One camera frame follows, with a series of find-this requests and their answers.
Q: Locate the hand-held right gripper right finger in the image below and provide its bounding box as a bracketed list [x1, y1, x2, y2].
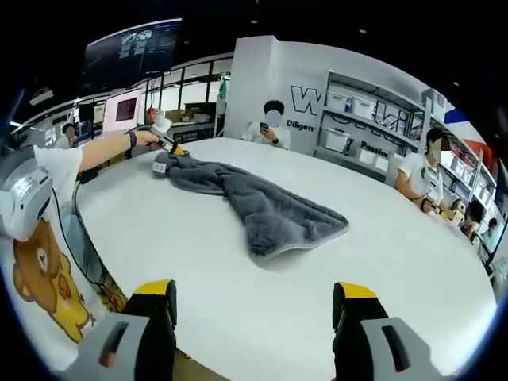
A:
[332, 281, 440, 381]

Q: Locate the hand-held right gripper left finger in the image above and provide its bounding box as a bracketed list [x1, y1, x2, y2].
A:
[75, 279, 178, 381]

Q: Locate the dark grey fluffy towel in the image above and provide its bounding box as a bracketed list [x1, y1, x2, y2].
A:
[152, 152, 350, 261]

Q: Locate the person's left hand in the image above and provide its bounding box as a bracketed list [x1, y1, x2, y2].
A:
[135, 129, 160, 148]

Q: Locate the monitor with pink screen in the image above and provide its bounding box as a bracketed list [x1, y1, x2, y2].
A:
[103, 89, 143, 130]

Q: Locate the large dark overhead screen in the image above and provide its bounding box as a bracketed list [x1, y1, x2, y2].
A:
[83, 18, 183, 87]

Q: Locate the white table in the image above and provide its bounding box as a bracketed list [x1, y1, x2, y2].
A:
[75, 137, 499, 378]

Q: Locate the grey metal shelf rack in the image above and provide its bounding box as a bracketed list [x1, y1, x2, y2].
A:
[313, 69, 502, 207]

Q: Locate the white grey chest-worn device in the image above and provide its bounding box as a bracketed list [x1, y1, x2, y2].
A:
[0, 144, 53, 243]

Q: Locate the metal shelf with white bins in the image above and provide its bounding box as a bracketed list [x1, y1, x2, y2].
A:
[327, 89, 497, 203]

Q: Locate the black device cable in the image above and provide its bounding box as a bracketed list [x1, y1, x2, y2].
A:
[50, 190, 106, 289]

